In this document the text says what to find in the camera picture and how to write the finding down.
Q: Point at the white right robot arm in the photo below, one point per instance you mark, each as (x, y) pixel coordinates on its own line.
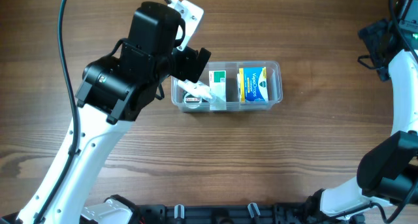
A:
(386, 179)

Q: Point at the clear plastic container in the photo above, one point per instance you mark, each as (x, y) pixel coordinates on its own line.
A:
(275, 92)

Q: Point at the white calamine lotion bottle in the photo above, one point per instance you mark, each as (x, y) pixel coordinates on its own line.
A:
(198, 90)

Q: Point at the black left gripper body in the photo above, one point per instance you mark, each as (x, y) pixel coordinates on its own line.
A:
(191, 64)

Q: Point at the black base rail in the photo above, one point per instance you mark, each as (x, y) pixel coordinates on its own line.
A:
(279, 213)

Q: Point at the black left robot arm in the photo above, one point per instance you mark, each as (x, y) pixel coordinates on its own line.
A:
(114, 89)

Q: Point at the white Panadol box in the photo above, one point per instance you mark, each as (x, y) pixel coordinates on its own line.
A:
(217, 83)

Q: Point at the blue VapoDrops box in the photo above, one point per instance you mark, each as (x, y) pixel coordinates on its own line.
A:
(252, 84)

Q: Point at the green Zam-Buk tin box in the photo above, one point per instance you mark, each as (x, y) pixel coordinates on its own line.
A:
(190, 100)

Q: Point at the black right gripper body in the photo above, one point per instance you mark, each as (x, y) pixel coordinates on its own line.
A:
(372, 36)

